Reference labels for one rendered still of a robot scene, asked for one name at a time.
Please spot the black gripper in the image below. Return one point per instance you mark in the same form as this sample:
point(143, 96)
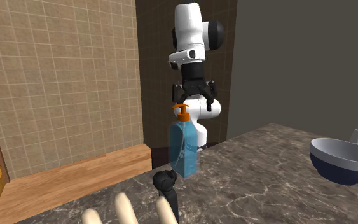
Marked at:
point(192, 76)

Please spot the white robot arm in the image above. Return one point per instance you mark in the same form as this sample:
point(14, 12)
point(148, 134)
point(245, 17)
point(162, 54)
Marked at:
point(188, 28)

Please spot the blue soap dispenser, orange pump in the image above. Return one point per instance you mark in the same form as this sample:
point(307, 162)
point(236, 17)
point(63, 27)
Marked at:
point(183, 149)

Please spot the cream rounded stick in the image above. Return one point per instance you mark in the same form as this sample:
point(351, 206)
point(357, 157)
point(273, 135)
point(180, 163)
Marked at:
point(91, 217)
point(124, 209)
point(165, 212)

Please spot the dark blue bowl, grey inside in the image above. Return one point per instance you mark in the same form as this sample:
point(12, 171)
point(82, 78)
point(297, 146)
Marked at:
point(340, 163)

